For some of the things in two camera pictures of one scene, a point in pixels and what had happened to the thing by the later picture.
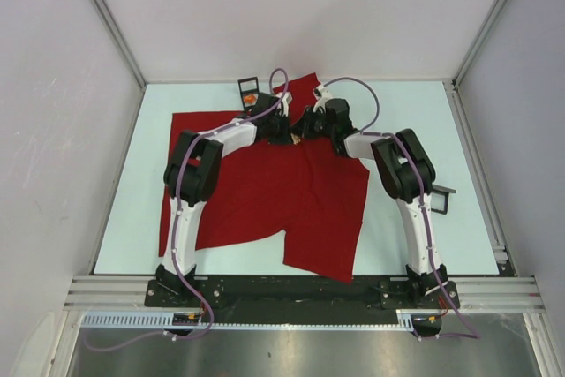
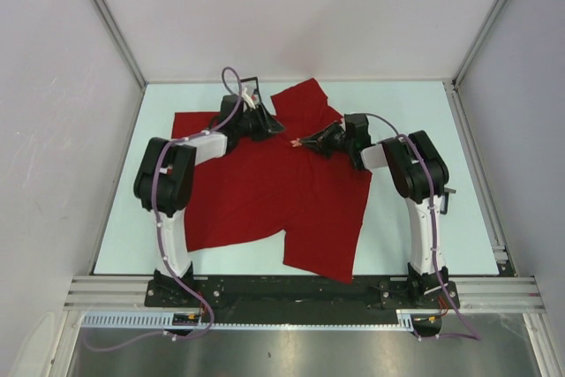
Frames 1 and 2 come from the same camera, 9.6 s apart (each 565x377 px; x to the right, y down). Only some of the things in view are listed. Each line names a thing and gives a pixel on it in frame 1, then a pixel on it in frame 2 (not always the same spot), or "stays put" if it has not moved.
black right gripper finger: x=299 y=126 → x=320 y=138
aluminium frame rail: x=485 y=293 stays put
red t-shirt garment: x=319 y=199 stays put
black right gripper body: x=317 y=125 → x=340 y=142
